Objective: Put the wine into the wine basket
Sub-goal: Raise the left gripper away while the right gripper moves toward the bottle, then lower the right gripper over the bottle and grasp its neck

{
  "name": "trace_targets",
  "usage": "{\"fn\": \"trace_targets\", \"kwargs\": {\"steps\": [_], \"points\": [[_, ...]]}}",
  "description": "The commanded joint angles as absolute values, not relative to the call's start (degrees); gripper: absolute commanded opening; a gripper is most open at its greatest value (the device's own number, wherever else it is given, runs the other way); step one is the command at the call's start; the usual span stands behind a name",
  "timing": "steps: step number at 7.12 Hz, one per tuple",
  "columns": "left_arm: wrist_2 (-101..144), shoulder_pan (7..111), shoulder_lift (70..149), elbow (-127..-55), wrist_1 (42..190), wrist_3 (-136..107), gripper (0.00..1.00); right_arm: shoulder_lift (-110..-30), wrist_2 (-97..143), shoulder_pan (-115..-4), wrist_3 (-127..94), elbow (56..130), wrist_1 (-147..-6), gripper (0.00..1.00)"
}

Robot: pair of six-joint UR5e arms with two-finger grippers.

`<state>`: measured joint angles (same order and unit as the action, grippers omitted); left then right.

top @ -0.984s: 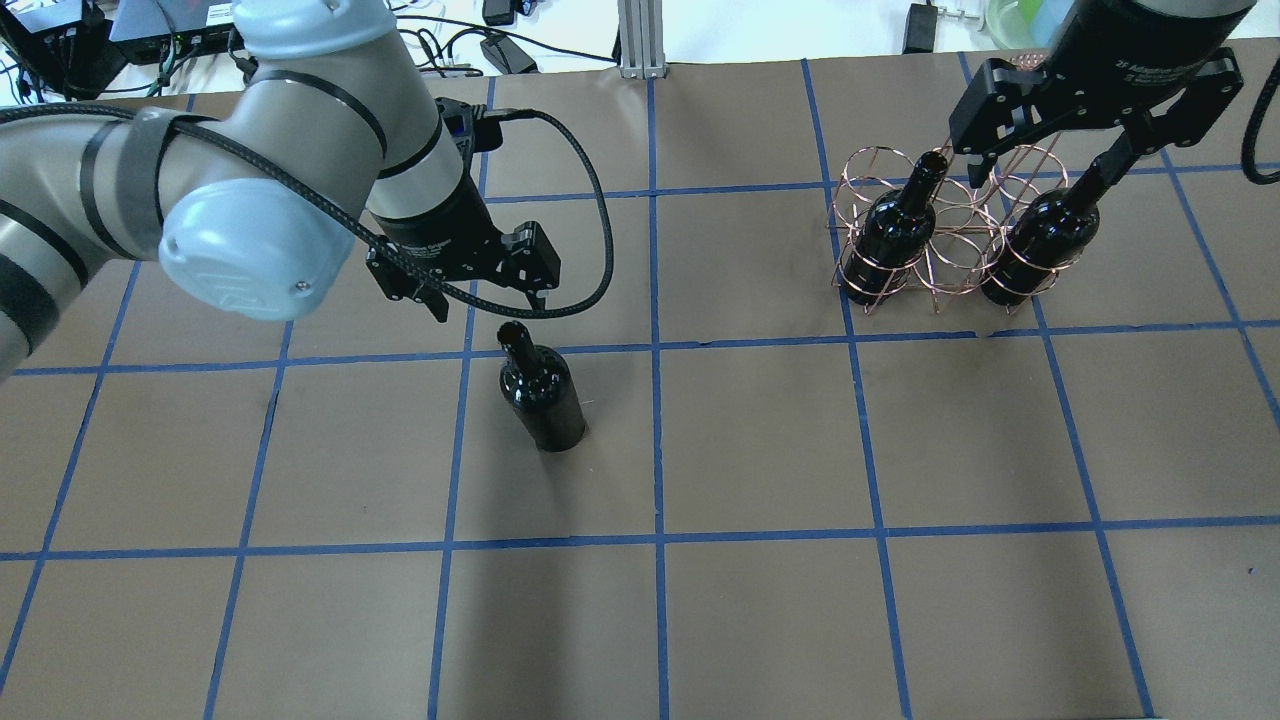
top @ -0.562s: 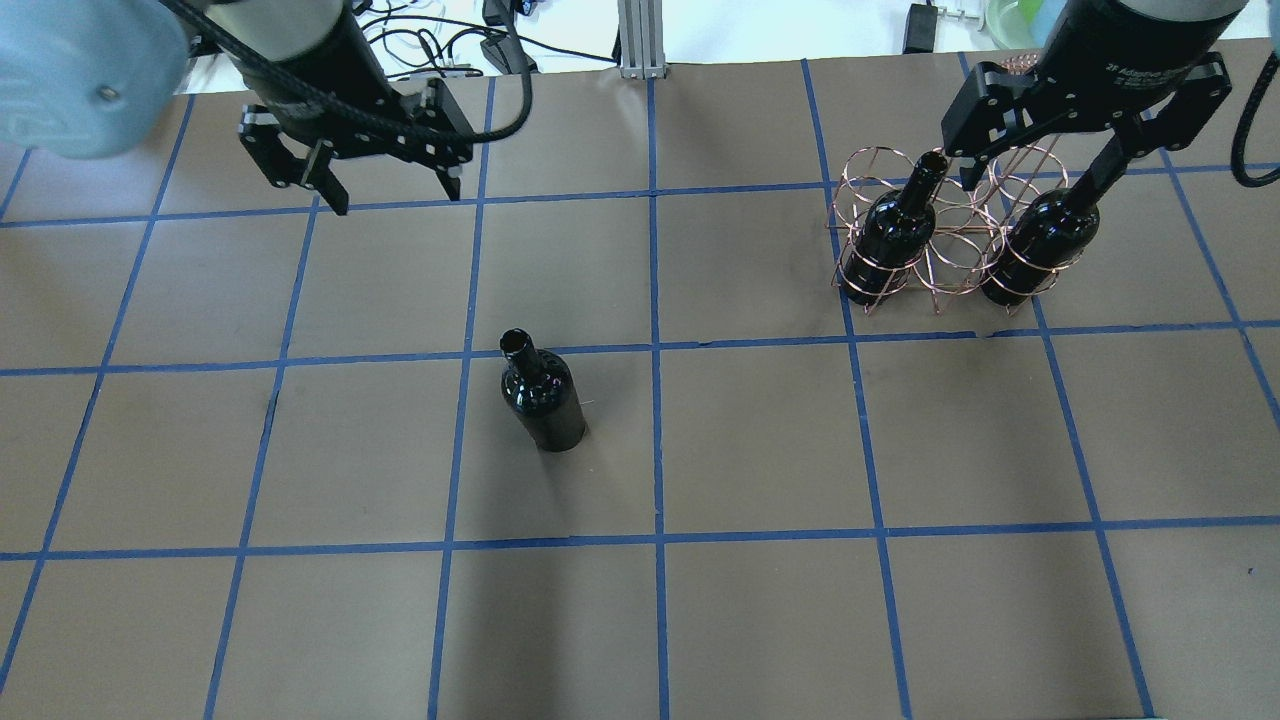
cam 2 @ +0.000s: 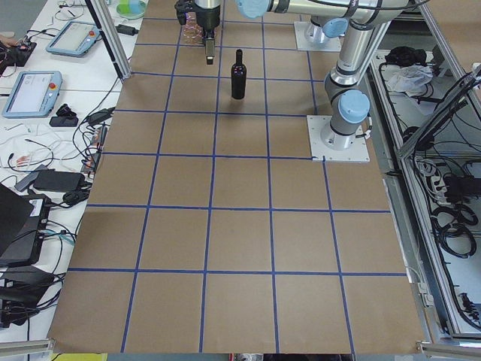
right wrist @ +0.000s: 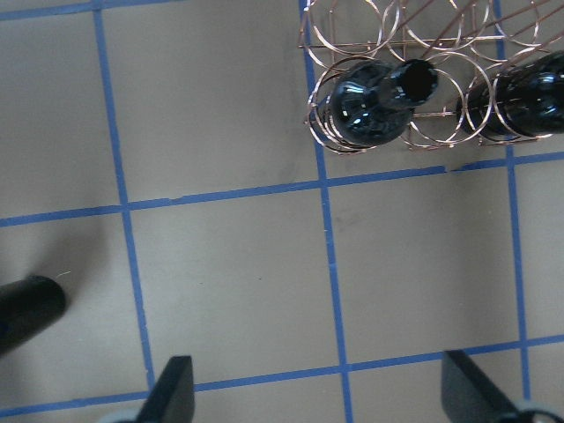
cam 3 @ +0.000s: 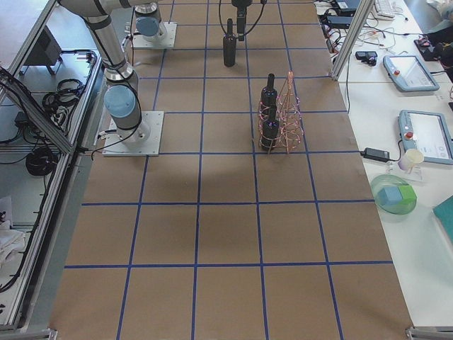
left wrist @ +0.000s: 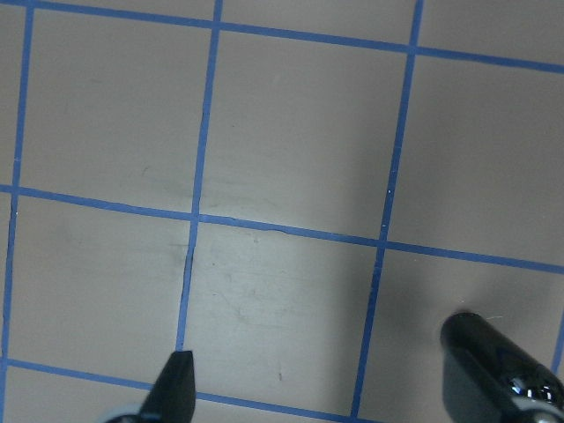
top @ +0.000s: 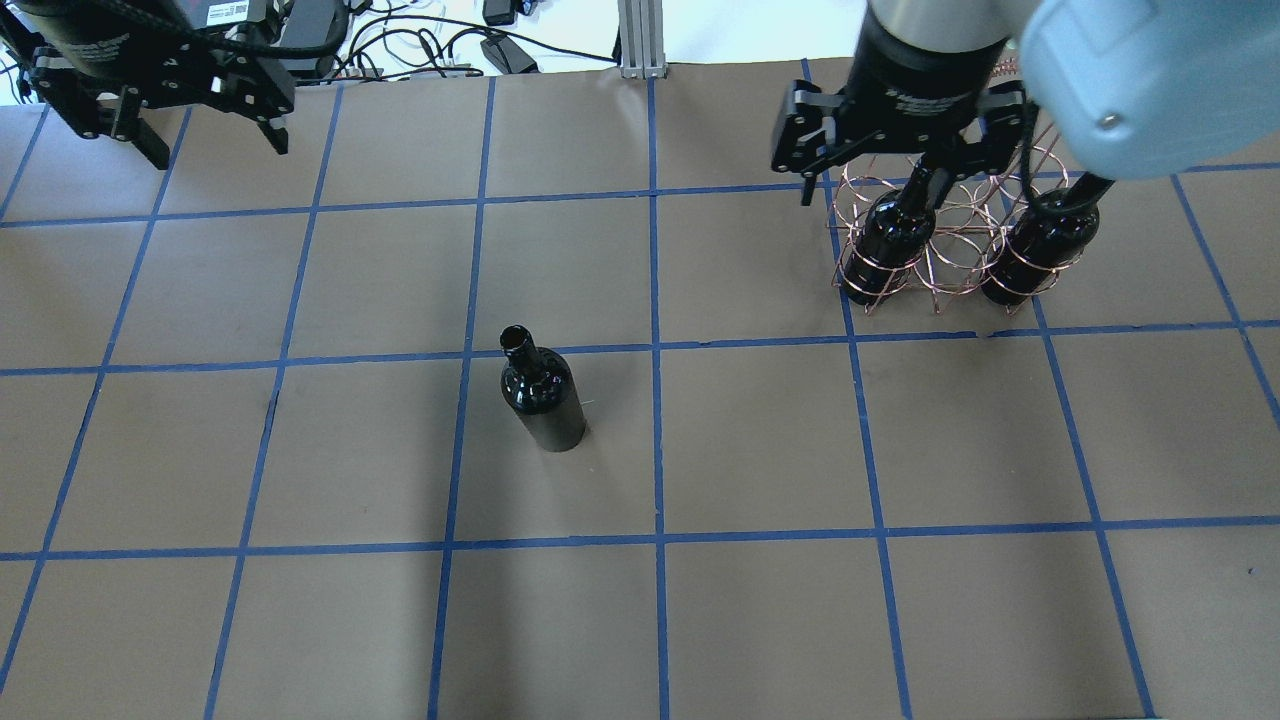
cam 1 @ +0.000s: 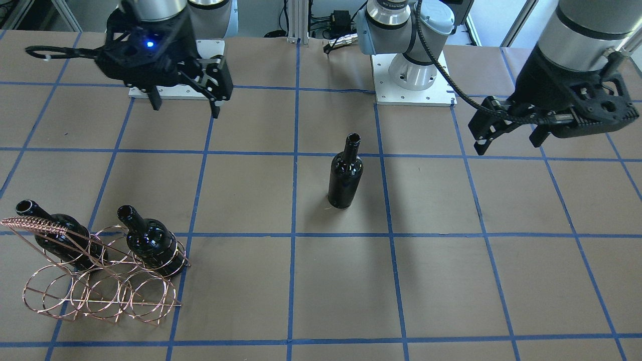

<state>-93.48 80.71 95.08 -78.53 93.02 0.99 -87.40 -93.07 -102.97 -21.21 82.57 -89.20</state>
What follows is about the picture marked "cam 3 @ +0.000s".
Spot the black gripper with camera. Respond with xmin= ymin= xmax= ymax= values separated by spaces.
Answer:
xmin=231 ymin=0 xmax=252 ymax=41

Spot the dark wine bottle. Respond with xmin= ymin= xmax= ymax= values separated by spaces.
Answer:
xmin=223 ymin=18 xmax=236 ymax=67

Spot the robot arm over wine rack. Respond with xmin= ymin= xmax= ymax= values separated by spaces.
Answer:
xmin=59 ymin=1 xmax=154 ymax=145

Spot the robot arm carrying bottle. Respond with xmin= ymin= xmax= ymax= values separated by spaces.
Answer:
xmin=134 ymin=1 xmax=259 ymax=41

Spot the dark bottle in rack inner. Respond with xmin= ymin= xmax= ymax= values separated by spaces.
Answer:
xmin=260 ymin=73 xmax=277 ymax=111

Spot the dark bottle in rack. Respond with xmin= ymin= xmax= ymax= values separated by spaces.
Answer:
xmin=260 ymin=105 xmax=280 ymax=152
xmin=260 ymin=73 xmax=277 ymax=111

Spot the dark bottle in rack outer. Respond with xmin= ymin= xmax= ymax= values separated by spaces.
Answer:
xmin=260 ymin=105 xmax=280 ymax=152

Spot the teach pendant far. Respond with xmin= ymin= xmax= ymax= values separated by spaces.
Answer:
xmin=382 ymin=55 xmax=440 ymax=92

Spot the teach pendant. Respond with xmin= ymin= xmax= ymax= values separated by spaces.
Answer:
xmin=398 ymin=110 xmax=452 ymax=165
xmin=382 ymin=55 xmax=440 ymax=92

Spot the black power adapter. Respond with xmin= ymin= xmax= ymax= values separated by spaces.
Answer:
xmin=360 ymin=147 xmax=390 ymax=163

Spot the paper cup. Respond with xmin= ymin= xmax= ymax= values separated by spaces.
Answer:
xmin=397 ymin=149 xmax=424 ymax=173

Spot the teach pendant near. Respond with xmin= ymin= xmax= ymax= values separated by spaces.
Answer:
xmin=398 ymin=110 xmax=452 ymax=165

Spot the green bowl with blocks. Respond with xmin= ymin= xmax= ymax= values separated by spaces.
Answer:
xmin=370 ymin=174 xmax=418 ymax=215

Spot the white cloth bundle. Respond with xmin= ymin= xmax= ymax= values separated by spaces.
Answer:
xmin=1 ymin=220 xmax=26 ymax=266

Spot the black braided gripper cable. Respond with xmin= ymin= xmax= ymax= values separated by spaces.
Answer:
xmin=217 ymin=0 xmax=268 ymax=36

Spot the white base plate bottle side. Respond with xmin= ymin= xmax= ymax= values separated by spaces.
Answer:
xmin=132 ymin=20 xmax=177 ymax=50

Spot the copper wire wine rack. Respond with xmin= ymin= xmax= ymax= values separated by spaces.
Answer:
xmin=258 ymin=71 xmax=304 ymax=154

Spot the aluminium frame post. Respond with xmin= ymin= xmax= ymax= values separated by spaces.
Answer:
xmin=330 ymin=0 xmax=374 ymax=81

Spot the white base plate rack side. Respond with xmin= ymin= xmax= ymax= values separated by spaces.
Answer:
xmin=101 ymin=111 xmax=164 ymax=157

